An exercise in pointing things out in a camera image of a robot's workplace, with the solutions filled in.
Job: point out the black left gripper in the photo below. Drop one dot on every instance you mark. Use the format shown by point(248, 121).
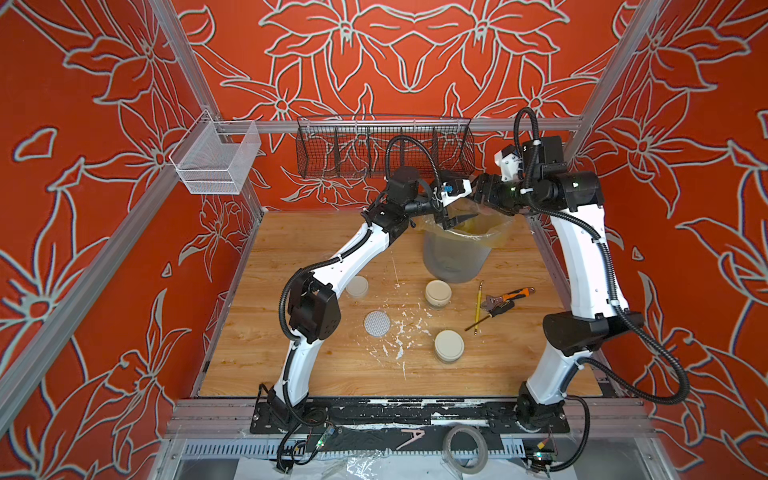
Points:
point(450, 223)

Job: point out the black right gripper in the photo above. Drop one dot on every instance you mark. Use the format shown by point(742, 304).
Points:
point(485, 188)

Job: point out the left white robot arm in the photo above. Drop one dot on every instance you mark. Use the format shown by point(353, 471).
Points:
point(308, 308)

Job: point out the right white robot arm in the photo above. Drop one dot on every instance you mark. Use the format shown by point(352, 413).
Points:
point(573, 201)

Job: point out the translucent ribbed trash bin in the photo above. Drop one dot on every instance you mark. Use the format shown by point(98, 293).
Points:
point(453, 259)

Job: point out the orange black utility pliers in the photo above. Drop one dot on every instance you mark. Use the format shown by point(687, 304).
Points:
point(493, 301)

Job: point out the yellow pencil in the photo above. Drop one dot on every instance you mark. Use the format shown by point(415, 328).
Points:
point(478, 308)

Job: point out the glass jar beige lid front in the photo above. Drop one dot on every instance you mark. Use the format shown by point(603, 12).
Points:
point(448, 346)

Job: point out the clear tape roll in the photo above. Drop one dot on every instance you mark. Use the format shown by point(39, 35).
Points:
point(465, 451)

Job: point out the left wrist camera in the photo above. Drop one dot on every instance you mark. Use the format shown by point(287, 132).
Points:
point(453, 189)

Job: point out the black wire wall basket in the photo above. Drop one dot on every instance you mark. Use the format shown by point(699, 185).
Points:
point(362, 146)

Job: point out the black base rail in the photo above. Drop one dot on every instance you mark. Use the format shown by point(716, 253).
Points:
point(495, 413)

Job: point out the clear plastic wall basket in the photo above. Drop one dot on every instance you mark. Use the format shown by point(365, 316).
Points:
point(215, 158)

